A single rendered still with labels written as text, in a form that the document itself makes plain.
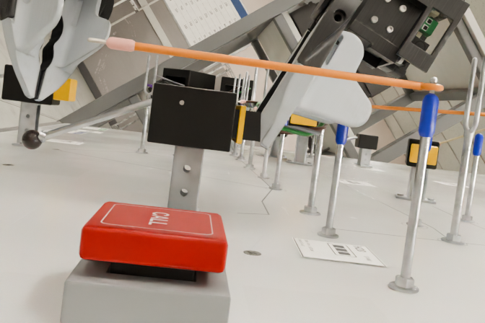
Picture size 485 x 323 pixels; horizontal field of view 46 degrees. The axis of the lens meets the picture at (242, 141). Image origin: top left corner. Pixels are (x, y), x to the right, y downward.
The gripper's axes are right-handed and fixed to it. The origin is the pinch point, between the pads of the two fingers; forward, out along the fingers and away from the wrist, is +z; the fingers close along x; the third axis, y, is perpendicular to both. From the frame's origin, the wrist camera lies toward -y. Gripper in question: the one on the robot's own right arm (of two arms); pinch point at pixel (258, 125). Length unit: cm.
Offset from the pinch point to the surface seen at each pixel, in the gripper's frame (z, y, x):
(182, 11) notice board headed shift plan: -83, -126, 767
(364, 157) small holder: -7, 26, 74
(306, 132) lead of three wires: -1.4, 3.3, 1.3
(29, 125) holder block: 15.2, -22.5, 33.3
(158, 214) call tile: 5.2, -2.6, -18.0
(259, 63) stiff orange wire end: -2.4, -2.4, -13.1
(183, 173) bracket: 5.6, -2.6, -0.9
